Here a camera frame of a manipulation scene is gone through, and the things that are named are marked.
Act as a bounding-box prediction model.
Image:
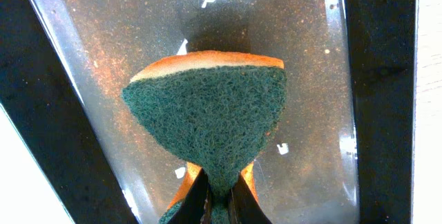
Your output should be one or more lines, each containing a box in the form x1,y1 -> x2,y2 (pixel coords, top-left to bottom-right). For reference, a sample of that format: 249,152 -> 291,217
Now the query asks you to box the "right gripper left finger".
168,169 -> 209,224

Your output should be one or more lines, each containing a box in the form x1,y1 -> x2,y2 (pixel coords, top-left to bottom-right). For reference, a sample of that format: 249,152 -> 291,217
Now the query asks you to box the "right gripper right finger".
229,175 -> 271,224

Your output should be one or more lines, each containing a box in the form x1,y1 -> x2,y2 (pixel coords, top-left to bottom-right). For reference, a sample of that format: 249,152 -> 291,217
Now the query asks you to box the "green yellow sponge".
122,50 -> 287,223

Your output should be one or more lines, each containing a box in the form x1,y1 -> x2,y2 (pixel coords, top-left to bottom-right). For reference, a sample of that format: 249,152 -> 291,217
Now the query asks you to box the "black plastic tray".
1,0 -> 416,223

